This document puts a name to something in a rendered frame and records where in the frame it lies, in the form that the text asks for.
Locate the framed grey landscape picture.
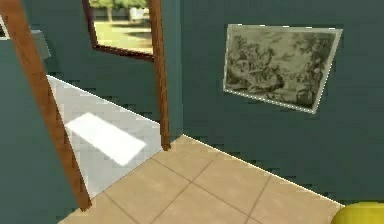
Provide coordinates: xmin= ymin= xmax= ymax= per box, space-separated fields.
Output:
xmin=222 ymin=23 xmax=344 ymax=115

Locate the brown framed window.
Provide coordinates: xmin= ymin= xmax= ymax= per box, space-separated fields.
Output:
xmin=81 ymin=0 xmax=156 ymax=63

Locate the yellow round object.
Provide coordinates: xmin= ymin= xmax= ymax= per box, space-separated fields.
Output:
xmin=330 ymin=201 xmax=384 ymax=224

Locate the brown wooden door frame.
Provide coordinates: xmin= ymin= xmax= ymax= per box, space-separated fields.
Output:
xmin=0 ymin=0 xmax=172 ymax=212

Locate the white framed wall picture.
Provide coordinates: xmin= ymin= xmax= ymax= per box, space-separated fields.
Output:
xmin=0 ymin=15 xmax=11 ymax=41

